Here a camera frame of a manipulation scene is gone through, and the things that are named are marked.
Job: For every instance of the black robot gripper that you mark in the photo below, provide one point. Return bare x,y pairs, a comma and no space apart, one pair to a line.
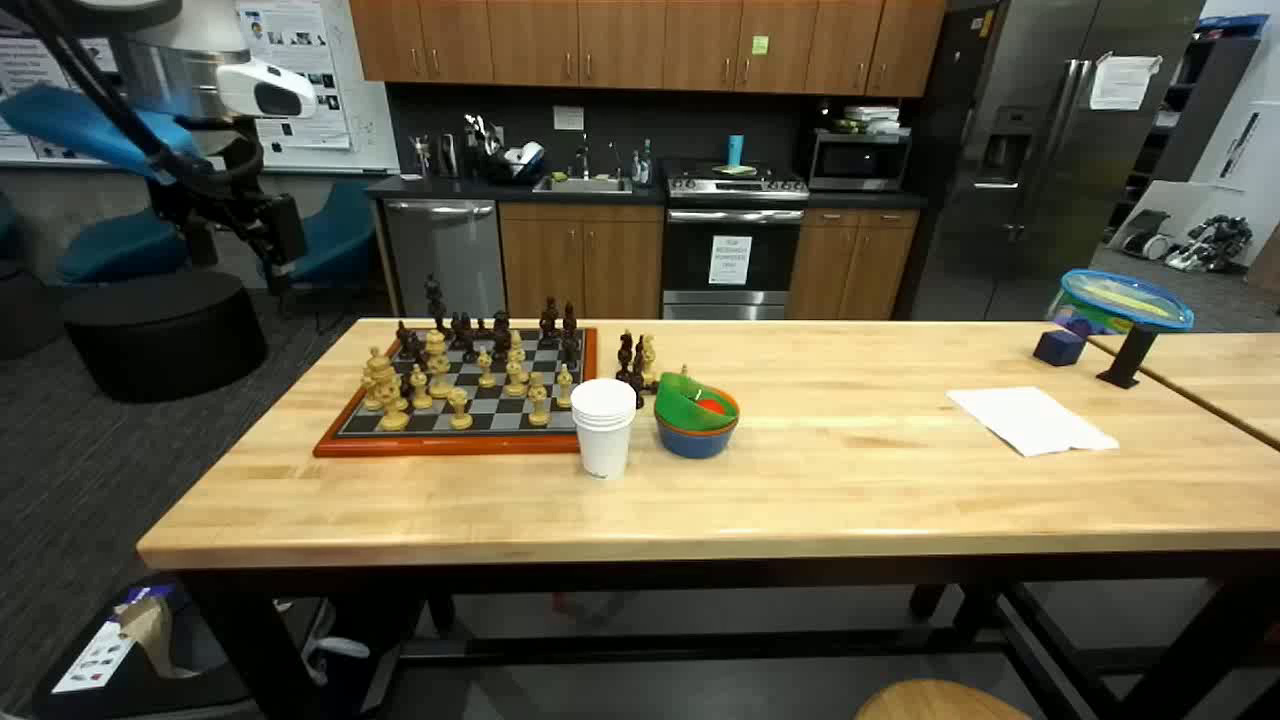
271,224

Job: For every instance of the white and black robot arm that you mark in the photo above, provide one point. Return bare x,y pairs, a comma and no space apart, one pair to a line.
169,90

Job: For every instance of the black round ottoman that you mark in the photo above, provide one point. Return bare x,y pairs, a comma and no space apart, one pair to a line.
167,338

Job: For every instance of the stainless steel dishwasher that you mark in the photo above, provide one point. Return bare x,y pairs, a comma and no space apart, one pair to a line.
447,252

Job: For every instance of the wooden framed chess board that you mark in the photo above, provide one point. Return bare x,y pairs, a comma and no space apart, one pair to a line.
489,395

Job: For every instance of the dark captured chess piece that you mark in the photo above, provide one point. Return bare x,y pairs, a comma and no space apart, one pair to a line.
624,355

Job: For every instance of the white paper cup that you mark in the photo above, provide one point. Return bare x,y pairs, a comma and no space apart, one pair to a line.
602,414

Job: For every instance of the stainless steel oven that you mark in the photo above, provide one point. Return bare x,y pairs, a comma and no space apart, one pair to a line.
729,243

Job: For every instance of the stacked green and blue bowls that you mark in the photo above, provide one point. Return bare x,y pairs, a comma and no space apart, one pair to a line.
695,418

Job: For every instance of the black microwave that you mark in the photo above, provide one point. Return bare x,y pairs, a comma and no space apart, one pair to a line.
847,161

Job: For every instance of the stainless steel refrigerator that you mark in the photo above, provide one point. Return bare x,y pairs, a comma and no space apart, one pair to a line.
1031,127

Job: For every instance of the white paper sheet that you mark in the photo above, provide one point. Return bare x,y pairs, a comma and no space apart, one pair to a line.
1031,420

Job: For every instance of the round wooden stool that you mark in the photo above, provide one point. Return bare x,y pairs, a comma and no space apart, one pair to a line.
934,701

